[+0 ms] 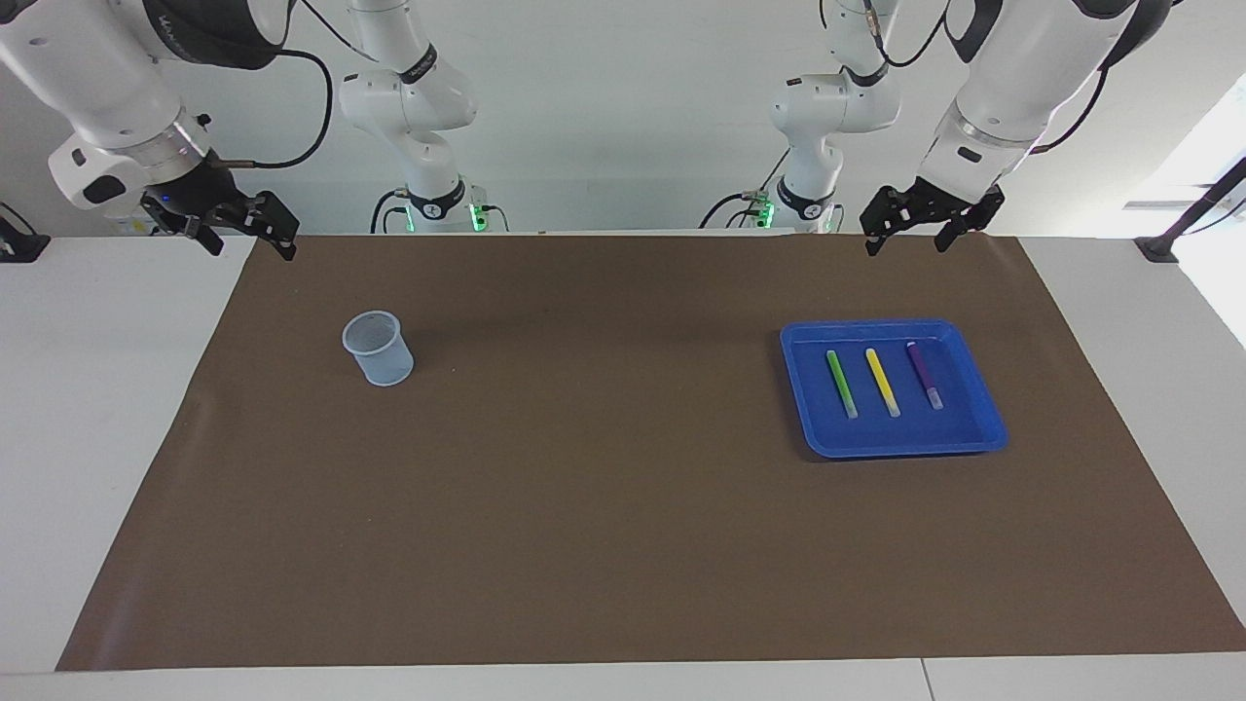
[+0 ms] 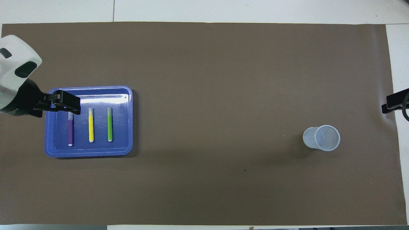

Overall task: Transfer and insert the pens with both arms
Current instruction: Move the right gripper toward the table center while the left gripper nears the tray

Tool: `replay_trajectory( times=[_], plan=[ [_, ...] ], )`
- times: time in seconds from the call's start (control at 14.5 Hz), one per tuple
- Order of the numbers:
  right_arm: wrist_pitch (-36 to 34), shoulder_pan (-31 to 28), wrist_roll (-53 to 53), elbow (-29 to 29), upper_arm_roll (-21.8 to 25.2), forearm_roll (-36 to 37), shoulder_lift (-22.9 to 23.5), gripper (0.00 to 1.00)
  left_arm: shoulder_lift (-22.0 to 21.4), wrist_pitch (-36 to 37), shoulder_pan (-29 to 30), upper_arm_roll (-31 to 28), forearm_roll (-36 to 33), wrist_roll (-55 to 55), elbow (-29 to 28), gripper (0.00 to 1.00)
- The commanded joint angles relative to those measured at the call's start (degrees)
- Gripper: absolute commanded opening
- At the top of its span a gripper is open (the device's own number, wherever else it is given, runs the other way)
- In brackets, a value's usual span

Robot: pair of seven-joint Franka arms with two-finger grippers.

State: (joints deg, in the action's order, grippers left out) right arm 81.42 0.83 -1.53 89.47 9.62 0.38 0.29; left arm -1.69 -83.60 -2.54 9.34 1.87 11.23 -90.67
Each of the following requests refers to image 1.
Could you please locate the white wall box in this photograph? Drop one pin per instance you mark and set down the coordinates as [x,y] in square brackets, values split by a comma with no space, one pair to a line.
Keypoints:
[131,226]

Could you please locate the brown table mat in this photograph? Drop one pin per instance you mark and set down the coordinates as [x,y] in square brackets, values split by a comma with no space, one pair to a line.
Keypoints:
[604,526]

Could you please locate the blue plastic tray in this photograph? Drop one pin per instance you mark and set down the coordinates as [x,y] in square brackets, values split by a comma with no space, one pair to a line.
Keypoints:
[896,433]

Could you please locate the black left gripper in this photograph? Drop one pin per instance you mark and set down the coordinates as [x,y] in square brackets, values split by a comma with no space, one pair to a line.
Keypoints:
[930,202]

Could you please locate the yellow pen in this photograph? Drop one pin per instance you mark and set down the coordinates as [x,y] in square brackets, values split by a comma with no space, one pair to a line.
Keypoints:
[881,381]

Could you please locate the black clamp with long rod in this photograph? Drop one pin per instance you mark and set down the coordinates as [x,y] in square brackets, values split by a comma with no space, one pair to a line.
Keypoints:
[1158,245]

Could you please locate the black table clamp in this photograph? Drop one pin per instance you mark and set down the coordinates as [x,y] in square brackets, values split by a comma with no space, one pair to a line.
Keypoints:
[19,243]

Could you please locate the clear plastic cup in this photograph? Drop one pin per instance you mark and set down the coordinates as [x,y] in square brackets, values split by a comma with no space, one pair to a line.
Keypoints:
[382,355]

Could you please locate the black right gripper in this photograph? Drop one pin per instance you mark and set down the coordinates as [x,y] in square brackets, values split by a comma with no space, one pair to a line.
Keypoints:
[209,200]

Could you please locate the green pen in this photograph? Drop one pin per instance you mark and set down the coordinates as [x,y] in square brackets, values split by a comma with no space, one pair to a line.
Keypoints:
[840,383]

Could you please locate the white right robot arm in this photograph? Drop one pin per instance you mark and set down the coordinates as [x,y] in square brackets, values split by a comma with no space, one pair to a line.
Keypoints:
[97,88]

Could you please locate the purple pen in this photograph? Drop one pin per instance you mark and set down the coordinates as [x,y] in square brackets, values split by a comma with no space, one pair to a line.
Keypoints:
[922,371]

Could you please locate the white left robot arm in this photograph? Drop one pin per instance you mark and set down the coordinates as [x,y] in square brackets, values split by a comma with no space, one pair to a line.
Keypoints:
[1012,78]

